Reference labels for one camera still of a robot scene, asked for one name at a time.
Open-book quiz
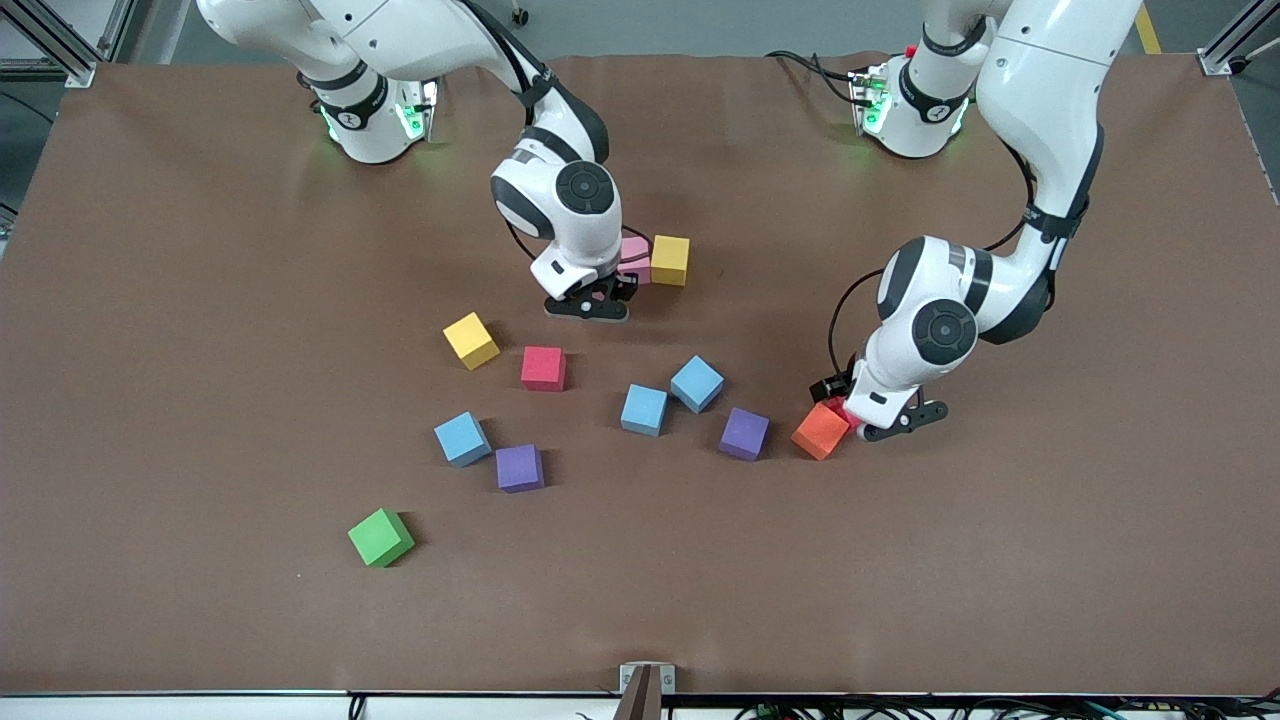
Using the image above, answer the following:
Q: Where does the white table edge rail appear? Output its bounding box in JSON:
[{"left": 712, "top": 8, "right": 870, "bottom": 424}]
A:
[{"left": 0, "top": 692, "right": 1280, "bottom": 720}]

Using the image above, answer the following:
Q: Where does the blue foam block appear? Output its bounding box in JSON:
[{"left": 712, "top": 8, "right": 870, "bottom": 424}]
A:
[
  {"left": 433, "top": 411, "right": 493, "bottom": 469},
  {"left": 670, "top": 355, "right": 726, "bottom": 414},
  {"left": 620, "top": 384, "right": 669, "bottom": 438}
]

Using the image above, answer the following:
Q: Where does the yellow foam block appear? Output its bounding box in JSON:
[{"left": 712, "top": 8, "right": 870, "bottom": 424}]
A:
[
  {"left": 650, "top": 235, "right": 691, "bottom": 287},
  {"left": 443, "top": 312, "right": 501, "bottom": 371}
]

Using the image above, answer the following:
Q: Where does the orange foam block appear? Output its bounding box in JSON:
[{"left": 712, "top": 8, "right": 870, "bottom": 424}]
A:
[{"left": 790, "top": 402, "right": 851, "bottom": 461}]

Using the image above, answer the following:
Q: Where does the purple foam block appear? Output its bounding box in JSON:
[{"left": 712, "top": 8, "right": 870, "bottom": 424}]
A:
[
  {"left": 496, "top": 444, "right": 546, "bottom": 494},
  {"left": 719, "top": 407, "right": 771, "bottom": 462}
]

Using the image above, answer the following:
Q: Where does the aluminium frame profile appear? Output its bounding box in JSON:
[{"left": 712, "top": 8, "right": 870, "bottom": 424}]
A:
[
  {"left": 1197, "top": 0, "right": 1280, "bottom": 77},
  {"left": 0, "top": 0, "right": 141, "bottom": 89}
]

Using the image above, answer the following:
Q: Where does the green foam block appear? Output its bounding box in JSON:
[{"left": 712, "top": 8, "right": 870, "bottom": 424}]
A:
[{"left": 347, "top": 508, "right": 416, "bottom": 569}]

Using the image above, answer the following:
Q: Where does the black base cable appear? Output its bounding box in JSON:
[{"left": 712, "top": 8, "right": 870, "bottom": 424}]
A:
[{"left": 765, "top": 50, "right": 866, "bottom": 106}]

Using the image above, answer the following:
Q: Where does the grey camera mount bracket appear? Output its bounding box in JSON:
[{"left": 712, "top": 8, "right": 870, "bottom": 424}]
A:
[{"left": 615, "top": 663, "right": 677, "bottom": 720}]

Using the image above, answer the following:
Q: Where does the brown table cover sheet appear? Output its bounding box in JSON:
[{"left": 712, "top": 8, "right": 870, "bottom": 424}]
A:
[{"left": 0, "top": 50, "right": 1280, "bottom": 698}]

